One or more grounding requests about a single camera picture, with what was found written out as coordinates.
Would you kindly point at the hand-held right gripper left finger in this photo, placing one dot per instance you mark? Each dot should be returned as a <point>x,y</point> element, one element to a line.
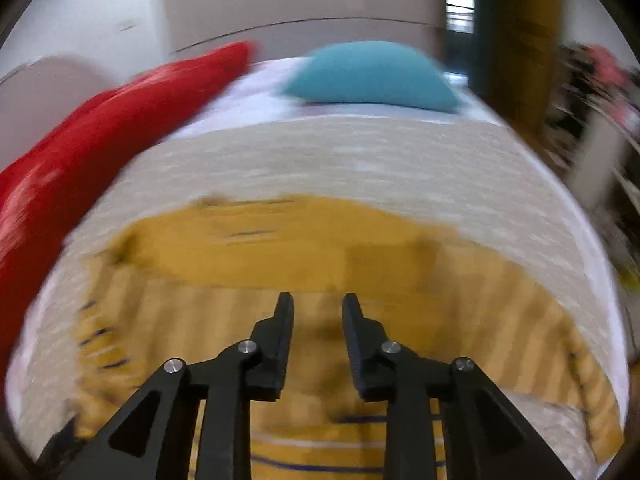
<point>281,340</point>

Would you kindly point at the grey rounded headboard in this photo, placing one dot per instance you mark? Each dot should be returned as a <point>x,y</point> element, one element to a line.
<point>40,100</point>

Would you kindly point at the white bed sheet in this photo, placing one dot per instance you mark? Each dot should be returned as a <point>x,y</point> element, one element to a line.
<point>240,102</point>

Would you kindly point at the yellow striped sweater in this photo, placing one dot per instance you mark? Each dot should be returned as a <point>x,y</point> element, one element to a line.
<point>300,250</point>

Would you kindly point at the teal pillow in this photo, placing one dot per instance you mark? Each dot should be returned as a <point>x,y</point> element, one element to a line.
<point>372,75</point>

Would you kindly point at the beige spotted blanket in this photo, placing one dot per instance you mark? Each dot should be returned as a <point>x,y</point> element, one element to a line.
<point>350,160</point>

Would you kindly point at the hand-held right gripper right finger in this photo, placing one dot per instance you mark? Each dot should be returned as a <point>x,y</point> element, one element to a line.
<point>354,340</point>

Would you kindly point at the cluttered white shelf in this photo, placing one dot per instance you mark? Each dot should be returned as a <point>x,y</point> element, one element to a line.
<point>600,125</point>

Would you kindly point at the white glossy wardrobe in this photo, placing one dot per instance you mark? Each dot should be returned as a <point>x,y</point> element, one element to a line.
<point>300,0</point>

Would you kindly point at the wooden door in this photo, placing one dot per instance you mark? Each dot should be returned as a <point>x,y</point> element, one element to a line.
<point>520,35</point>

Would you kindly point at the bright window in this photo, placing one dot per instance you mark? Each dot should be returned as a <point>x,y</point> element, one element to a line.
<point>460,10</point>

